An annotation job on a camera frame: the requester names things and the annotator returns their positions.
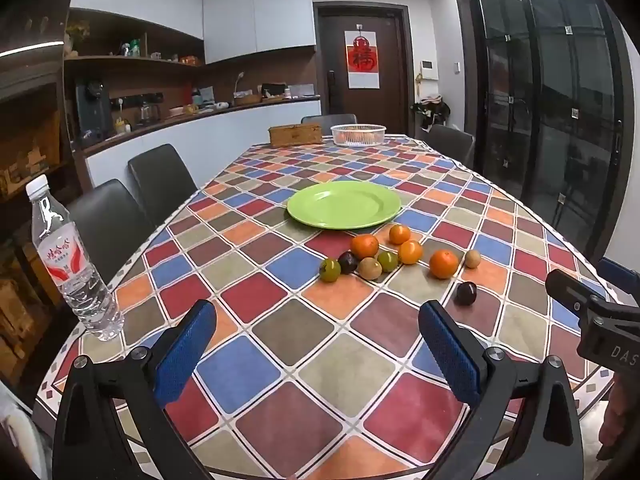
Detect dark glass sliding door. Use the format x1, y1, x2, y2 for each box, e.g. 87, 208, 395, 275
454, 0, 636, 262

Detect woven wooden box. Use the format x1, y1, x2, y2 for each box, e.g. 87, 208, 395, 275
268, 124, 323, 149

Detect dark grey chair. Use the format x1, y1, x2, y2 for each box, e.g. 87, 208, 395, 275
425, 124, 476, 168
127, 143, 199, 228
64, 178, 156, 281
301, 114, 358, 137

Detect red and white wall calendar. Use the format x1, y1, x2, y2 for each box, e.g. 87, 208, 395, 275
344, 30, 377, 89

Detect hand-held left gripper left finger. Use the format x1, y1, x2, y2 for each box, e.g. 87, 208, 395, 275
52, 300, 218, 480

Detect white wall cabinets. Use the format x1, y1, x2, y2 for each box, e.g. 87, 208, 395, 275
70, 0, 317, 66

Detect pile of dark clothes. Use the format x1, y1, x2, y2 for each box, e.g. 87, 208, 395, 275
411, 95, 452, 132

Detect person's right hand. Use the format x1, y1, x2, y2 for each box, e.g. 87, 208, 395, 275
595, 375, 640, 461

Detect glass kettle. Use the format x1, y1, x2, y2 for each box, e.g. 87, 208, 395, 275
136, 101, 160, 127

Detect white counter cabinet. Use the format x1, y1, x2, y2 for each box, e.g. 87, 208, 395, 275
82, 97, 322, 192

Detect white plastic basket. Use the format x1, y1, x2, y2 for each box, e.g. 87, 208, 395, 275
330, 123, 388, 148

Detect large speckled orange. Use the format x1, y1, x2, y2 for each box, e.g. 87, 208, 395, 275
349, 234, 380, 261

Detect green plate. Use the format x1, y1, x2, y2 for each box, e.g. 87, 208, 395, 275
286, 181, 402, 230

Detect clear plastic water bottle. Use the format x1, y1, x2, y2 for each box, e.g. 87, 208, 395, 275
25, 175, 125, 342

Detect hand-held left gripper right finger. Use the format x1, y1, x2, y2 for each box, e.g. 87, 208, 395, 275
418, 300, 586, 480

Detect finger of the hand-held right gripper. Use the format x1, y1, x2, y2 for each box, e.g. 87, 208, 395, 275
598, 257, 640, 306
545, 268, 622, 329

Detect brown door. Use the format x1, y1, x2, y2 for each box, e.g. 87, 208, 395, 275
313, 2, 414, 137

